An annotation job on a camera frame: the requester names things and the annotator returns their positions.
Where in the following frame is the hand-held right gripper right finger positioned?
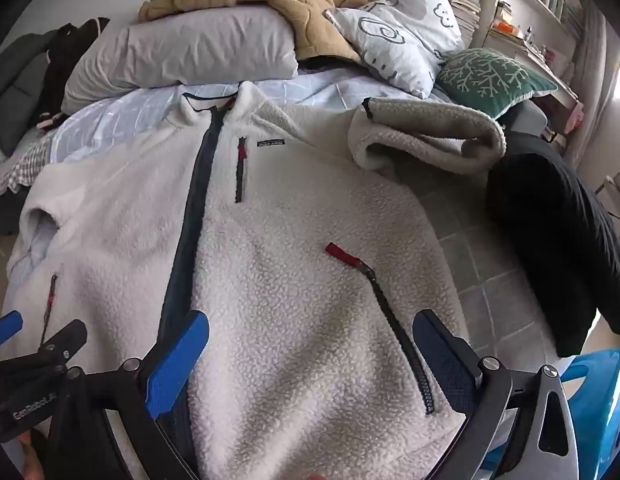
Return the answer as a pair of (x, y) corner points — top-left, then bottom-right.
(411, 309), (582, 480)

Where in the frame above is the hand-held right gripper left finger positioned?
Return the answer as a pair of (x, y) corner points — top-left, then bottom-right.
(65, 309), (213, 480)

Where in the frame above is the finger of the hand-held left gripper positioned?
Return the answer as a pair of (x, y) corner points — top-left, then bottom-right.
(39, 318), (89, 366)
(0, 310), (24, 350)

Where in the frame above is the white textured blanket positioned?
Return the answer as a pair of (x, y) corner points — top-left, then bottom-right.
(0, 80), (508, 480)

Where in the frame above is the grey gingham cloth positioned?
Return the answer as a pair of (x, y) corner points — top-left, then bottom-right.
(0, 137), (58, 203)

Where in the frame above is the blue plastic stool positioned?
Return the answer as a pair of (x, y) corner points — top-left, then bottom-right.
(560, 345), (620, 480)

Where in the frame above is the black garment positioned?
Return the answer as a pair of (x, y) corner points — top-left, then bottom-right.
(485, 132), (620, 358)

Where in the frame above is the dark grey padded jacket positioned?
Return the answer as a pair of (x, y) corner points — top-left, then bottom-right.
(0, 29), (66, 161)

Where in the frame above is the black clothing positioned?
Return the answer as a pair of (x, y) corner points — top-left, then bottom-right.
(39, 17), (111, 126)

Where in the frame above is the green patterned pillow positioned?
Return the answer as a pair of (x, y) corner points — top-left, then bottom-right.
(435, 47), (560, 120)

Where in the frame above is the grey pillow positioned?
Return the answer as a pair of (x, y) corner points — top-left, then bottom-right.
(61, 6), (301, 113)

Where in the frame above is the white printed pillow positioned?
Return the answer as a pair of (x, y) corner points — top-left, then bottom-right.
(325, 0), (465, 100)

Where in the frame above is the orange item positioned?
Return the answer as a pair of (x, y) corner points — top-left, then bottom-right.
(494, 19), (525, 39)

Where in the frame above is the stack of books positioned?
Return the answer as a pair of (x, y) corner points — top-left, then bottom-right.
(441, 0), (485, 37)

